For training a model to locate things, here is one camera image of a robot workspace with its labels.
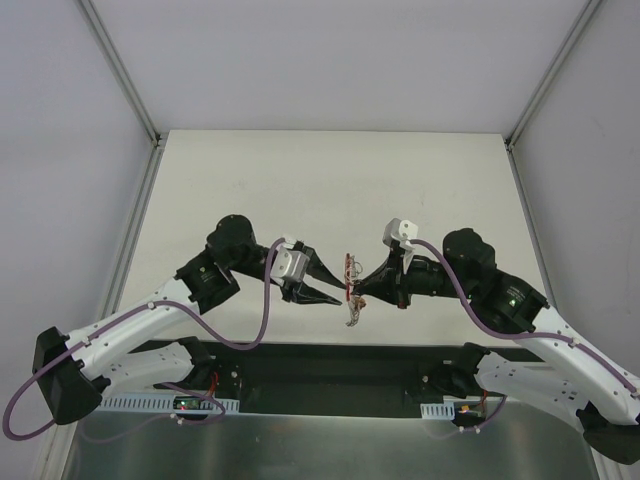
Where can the white cable duct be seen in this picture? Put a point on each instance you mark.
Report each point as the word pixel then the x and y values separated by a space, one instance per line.
pixel 167 403
pixel 438 411

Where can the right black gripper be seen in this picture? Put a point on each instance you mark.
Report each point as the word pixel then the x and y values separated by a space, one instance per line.
pixel 396 278

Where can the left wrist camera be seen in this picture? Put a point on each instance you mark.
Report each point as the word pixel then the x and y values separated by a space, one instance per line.
pixel 289 265

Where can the red handled key organizer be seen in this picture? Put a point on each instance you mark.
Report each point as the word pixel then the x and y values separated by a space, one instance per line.
pixel 355 302

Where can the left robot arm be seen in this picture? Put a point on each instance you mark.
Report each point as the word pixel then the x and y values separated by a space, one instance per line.
pixel 75 371

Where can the right white cable duct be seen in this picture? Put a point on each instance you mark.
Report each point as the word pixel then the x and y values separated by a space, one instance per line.
pixel 438 411

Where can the left white cable duct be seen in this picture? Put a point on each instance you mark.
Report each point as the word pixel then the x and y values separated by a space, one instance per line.
pixel 167 403

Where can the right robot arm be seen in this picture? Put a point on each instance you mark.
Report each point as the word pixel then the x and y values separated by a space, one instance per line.
pixel 586 389

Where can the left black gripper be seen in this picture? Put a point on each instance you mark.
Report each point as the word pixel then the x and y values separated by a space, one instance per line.
pixel 296 288

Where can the right aluminium frame post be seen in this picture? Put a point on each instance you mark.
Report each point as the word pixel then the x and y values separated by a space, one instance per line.
pixel 568 45

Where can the left aluminium frame post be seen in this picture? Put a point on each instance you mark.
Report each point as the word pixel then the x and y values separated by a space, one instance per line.
pixel 119 71

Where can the aluminium frame post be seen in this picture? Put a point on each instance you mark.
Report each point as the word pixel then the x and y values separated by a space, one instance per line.
pixel 568 45
pixel 119 71

